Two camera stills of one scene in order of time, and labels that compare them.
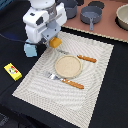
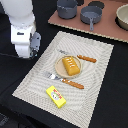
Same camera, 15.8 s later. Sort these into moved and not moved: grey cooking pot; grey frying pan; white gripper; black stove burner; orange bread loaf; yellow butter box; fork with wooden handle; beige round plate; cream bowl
Moved: white gripper; yellow butter box; orange bread loaf
Not moved: fork with wooden handle; grey cooking pot; grey frying pan; beige round plate; cream bowl; black stove burner
